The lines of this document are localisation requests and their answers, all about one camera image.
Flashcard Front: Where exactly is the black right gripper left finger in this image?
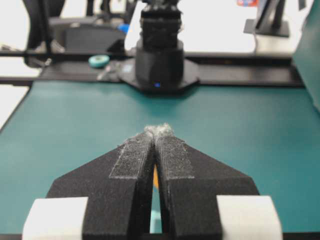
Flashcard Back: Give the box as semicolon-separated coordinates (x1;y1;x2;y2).
21;131;154;240

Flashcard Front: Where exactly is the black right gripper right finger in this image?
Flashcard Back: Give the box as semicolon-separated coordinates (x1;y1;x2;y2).
152;129;284;240

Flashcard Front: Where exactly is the orange yellow cup block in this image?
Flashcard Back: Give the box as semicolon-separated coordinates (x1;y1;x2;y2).
153;165;159;190

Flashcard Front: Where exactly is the black opposite robot arm base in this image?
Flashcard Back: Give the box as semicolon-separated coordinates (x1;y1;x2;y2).
117;0;199;94

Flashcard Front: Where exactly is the teal tape roll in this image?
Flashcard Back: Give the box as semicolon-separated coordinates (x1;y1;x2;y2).
88;54;110;69

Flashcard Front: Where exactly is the black monitor stand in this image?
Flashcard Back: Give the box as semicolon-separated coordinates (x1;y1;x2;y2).
243;0;290;38

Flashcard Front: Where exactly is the black aluminium rail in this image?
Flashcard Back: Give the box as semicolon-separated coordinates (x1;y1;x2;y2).
0;50;304;88

